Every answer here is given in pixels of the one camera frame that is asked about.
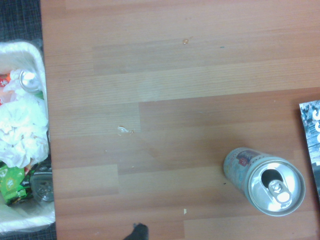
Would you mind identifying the dark cover magazine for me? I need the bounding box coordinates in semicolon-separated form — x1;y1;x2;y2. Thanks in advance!
298;99;320;203

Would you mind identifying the white lined trash bin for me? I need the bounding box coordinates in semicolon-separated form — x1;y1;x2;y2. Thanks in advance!
0;40;57;234

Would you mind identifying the green discarded drink can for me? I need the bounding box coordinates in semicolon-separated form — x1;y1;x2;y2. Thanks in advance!
19;69;42;94

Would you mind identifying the red snack wrapper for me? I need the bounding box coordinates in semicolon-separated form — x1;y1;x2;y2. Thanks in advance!
0;71;12;106

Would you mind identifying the silver printed drink can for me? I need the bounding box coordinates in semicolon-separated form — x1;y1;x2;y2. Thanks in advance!
223;146;306;217

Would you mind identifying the green snack wrapper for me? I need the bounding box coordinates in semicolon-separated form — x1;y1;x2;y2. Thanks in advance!
0;162;29;205

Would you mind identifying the crumpled white tissue paper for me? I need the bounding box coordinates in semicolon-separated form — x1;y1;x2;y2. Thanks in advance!
0;82;50;169

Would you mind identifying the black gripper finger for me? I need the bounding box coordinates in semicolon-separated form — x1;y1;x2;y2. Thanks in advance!
123;222;150;240

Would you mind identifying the dark glass jar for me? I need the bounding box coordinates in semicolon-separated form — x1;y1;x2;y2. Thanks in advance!
29;161;55;203

